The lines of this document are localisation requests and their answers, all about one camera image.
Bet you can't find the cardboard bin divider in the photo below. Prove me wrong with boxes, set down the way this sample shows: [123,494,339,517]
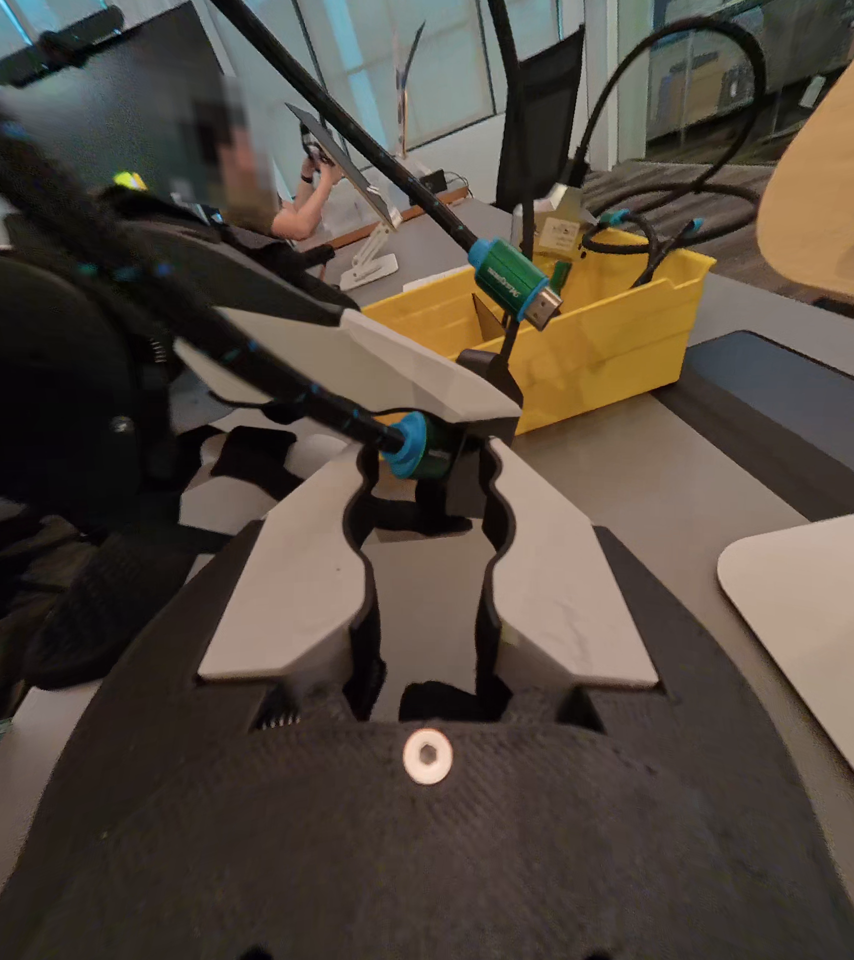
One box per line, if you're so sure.
[472,294,507,345]

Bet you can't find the white stand with wooden board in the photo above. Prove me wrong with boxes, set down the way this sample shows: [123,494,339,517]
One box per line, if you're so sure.
[718,0,854,845]
[284,101,406,292]

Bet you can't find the black braided hdmi cable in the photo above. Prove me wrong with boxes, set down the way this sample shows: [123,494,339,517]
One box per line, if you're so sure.
[0,0,565,483]

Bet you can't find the black wall screen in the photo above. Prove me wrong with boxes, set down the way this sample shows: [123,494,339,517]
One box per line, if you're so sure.
[0,0,233,219]

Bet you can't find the spare braided hdmi cable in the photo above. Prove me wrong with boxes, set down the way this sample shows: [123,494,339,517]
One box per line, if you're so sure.
[644,216,707,290]
[550,210,661,297]

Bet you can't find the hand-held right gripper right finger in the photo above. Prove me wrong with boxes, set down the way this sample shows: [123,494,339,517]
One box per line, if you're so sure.
[475,437,661,717]

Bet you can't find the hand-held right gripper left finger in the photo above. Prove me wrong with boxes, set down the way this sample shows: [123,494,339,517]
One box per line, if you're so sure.
[198,441,385,721]

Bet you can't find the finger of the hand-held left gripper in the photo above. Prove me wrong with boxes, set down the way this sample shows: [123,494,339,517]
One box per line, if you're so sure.
[172,306,524,438]
[179,426,358,537]

